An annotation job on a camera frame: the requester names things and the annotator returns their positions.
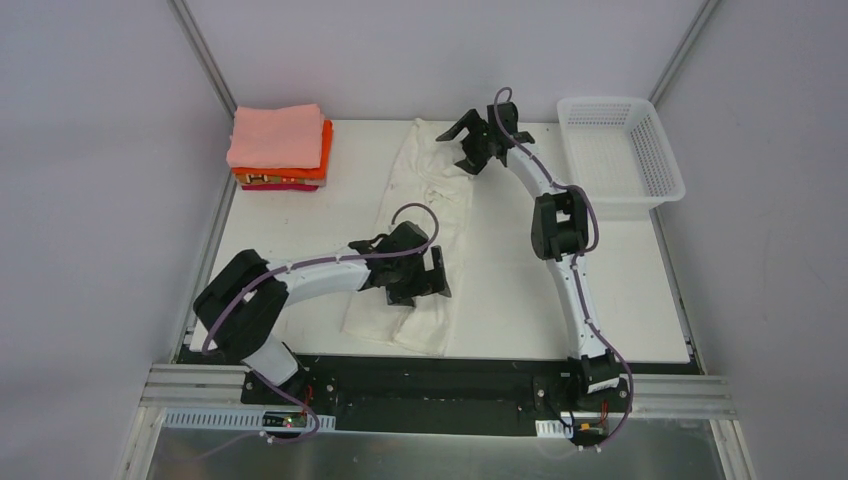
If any cream white t shirt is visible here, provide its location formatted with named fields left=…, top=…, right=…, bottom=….
left=342, top=119, right=473, bottom=355

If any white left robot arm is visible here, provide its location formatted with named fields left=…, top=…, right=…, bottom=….
left=193, top=221, right=451, bottom=405

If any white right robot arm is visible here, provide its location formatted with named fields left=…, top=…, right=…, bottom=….
left=436, top=102, right=621, bottom=410

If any white plastic basket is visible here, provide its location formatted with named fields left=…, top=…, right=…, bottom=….
left=556, top=96, right=686, bottom=220

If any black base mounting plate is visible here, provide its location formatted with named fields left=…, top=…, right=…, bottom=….
left=241, top=355, right=631, bottom=437

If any orange folded t shirt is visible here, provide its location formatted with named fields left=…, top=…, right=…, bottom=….
left=231, top=119, right=335, bottom=180

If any magenta folded t shirt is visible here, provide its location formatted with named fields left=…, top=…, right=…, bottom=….
left=241, top=184, right=319, bottom=192

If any brown patterned folded t shirt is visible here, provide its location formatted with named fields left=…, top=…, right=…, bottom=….
left=235, top=173, right=326, bottom=187

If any pink folded t shirt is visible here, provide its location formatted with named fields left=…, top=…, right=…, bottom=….
left=226, top=104, right=325, bottom=169

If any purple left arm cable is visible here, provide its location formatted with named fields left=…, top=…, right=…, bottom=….
left=165, top=202, right=441, bottom=462

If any right white cable duct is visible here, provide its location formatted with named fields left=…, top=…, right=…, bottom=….
left=535, top=419, right=573, bottom=440

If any white cable duct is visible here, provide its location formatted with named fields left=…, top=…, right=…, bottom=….
left=163, top=408, right=336, bottom=433
left=535, top=419, right=573, bottom=440

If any aluminium frame rail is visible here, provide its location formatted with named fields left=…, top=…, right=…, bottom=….
left=139, top=364, right=738, bottom=420

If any left white cable duct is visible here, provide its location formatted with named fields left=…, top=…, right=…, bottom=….
left=163, top=408, right=336, bottom=433

